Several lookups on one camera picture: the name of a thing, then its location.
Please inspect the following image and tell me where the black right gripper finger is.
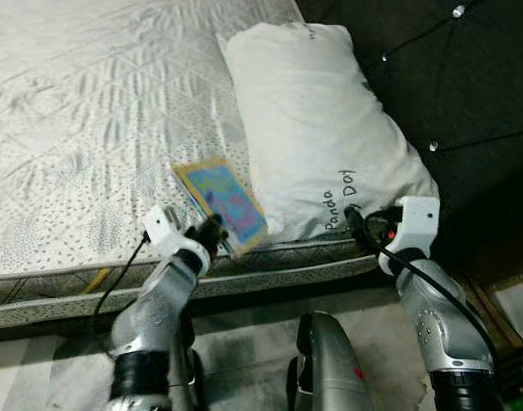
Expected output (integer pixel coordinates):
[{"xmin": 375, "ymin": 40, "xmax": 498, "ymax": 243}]
[{"xmin": 343, "ymin": 206, "xmax": 369, "ymax": 247}]

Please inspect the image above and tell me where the yellow-edged blue children's book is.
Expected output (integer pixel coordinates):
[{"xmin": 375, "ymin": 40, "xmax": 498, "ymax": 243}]
[{"xmin": 171, "ymin": 157, "xmax": 269, "ymax": 256}]

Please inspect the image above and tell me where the white printed pillow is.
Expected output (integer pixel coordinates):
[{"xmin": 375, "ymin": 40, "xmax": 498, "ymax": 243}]
[{"xmin": 217, "ymin": 21, "xmax": 440, "ymax": 243}]

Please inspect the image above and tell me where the grey robot left leg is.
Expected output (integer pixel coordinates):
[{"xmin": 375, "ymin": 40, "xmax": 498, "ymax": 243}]
[{"xmin": 167, "ymin": 317, "xmax": 207, "ymax": 411}]

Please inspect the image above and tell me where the grey robot leg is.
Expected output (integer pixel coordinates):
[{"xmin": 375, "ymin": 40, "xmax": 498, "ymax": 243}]
[
  {"xmin": 285, "ymin": 310, "xmax": 377, "ymax": 411},
  {"xmin": 167, "ymin": 317, "xmax": 207, "ymax": 411}
]

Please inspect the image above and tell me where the grey robot right leg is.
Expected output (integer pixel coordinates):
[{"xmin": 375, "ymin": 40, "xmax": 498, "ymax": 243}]
[{"xmin": 285, "ymin": 310, "xmax": 377, "ymax": 411}]

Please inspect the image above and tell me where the brown floor rug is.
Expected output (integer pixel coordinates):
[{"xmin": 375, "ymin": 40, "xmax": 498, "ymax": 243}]
[{"xmin": 465, "ymin": 274, "xmax": 523, "ymax": 362}]

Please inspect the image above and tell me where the black tufted headboard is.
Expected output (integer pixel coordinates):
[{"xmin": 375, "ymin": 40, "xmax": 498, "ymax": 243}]
[{"xmin": 295, "ymin": 0, "xmax": 523, "ymax": 283}]

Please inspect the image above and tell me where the grey quilted mattress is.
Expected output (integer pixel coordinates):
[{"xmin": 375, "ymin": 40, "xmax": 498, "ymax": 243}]
[{"xmin": 0, "ymin": 0, "xmax": 399, "ymax": 331}]

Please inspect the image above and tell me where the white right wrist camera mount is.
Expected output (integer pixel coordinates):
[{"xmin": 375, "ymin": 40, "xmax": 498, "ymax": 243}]
[{"xmin": 383, "ymin": 197, "xmax": 440, "ymax": 262}]

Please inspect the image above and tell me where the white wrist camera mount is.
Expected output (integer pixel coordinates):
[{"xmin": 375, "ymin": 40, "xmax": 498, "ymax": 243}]
[
  {"xmin": 143, "ymin": 205, "xmax": 193, "ymax": 254},
  {"xmin": 383, "ymin": 197, "xmax": 440, "ymax": 262}
]

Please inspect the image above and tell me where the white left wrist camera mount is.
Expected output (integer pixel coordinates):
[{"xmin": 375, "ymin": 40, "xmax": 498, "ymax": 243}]
[{"xmin": 143, "ymin": 205, "xmax": 193, "ymax": 254}]

